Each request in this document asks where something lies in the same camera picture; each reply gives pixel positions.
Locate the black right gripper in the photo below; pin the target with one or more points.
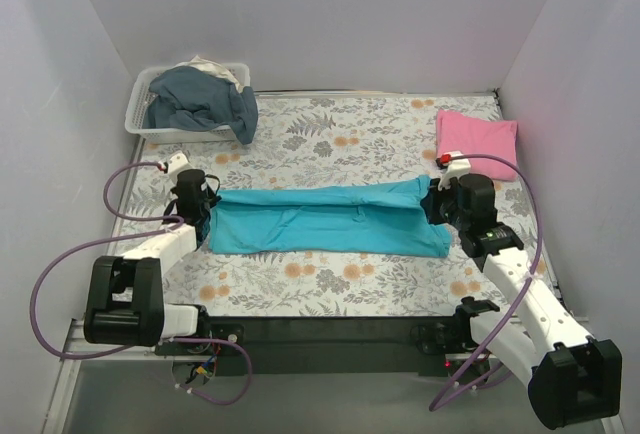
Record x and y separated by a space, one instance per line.
439 205

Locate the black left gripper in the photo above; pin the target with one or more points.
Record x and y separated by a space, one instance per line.
201 219

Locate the teal t shirt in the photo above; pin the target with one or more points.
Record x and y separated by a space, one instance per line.
382 218

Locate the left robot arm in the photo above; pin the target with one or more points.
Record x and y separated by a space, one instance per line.
125 303

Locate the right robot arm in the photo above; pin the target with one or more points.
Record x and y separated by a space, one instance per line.
570 376

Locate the folded pink t shirt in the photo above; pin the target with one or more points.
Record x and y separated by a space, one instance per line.
467 135

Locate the grey-blue t shirt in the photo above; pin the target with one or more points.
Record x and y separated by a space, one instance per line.
187 99

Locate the white plastic laundry basket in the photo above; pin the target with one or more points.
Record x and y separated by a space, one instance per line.
136 110

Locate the cream t shirt in basket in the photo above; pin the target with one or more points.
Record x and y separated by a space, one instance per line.
215 68

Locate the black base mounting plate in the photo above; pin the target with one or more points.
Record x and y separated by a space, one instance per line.
332 345

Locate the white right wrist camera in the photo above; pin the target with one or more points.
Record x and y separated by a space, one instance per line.
454 165

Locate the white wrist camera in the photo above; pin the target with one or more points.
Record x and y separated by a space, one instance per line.
175 164
454 165

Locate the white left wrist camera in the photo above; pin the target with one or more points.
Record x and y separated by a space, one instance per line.
175 164

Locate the aluminium frame rail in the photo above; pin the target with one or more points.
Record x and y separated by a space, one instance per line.
65 384

